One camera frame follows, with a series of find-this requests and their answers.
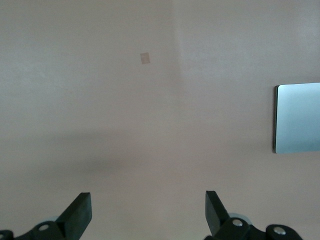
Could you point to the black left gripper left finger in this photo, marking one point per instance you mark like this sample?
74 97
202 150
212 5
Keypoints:
72 225

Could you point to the small brown tape patch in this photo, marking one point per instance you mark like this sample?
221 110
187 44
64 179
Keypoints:
145 58

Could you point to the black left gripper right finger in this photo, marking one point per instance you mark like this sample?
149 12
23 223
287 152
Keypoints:
225 230

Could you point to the silver grey laptop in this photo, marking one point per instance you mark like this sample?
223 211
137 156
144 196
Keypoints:
300 120

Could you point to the brown table cover mat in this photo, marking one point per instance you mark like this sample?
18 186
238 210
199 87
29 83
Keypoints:
100 100

